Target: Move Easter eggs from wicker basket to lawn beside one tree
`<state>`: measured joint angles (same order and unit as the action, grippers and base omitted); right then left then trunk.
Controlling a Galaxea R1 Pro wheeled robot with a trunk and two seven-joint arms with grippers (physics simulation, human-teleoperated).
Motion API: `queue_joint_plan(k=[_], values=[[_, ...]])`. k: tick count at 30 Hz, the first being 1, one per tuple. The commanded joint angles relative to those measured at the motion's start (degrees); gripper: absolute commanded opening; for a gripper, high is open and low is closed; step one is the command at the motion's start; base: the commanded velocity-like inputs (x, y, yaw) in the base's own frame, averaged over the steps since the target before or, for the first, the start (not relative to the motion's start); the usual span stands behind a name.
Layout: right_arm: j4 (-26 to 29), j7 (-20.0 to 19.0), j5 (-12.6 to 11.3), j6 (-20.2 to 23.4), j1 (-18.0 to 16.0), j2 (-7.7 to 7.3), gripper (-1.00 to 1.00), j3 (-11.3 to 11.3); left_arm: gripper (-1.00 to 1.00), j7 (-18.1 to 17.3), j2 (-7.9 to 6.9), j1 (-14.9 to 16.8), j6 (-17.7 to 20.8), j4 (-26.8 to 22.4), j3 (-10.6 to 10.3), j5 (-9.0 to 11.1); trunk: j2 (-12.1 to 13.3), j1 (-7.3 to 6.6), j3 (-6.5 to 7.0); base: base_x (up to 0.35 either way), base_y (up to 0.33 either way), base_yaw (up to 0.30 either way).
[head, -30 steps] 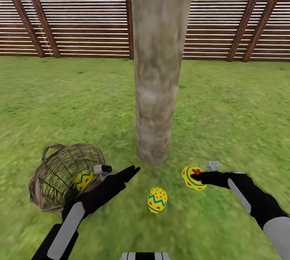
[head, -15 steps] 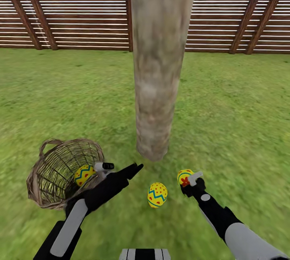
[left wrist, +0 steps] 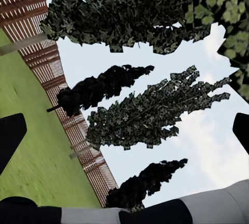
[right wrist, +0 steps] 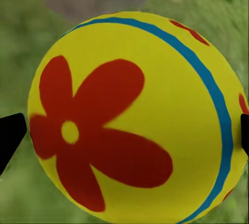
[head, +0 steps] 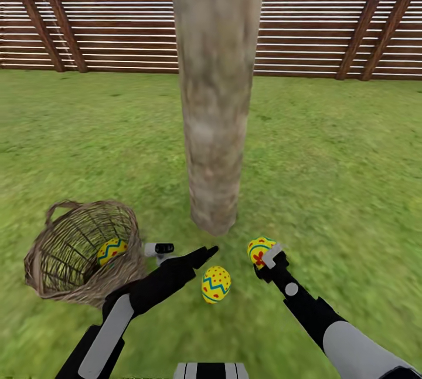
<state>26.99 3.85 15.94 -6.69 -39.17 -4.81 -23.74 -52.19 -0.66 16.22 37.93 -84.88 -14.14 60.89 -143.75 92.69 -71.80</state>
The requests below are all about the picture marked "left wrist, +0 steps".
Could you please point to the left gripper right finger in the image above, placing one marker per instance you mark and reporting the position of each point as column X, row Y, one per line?
column 241, row 129

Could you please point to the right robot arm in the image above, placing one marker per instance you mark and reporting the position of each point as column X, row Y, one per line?
column 229, row 205

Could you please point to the bush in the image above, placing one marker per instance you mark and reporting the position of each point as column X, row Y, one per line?
column 136, row 208

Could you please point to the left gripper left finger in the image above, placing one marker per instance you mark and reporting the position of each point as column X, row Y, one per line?
column 12, row 130

